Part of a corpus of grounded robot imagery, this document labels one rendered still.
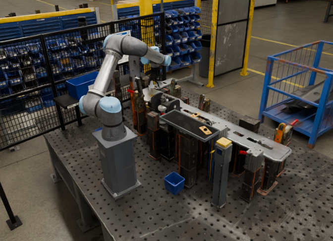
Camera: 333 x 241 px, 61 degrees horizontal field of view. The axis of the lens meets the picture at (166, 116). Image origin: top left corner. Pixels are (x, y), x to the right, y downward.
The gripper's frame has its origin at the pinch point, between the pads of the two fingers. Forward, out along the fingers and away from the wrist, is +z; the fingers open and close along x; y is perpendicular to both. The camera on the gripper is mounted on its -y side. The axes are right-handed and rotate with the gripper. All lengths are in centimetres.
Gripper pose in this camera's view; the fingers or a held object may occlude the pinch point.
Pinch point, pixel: (154, 88)
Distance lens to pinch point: 238.6
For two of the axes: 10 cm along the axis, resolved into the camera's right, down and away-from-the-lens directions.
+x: 7.3, -3.5, 5.9
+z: 0.2, 8.7, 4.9
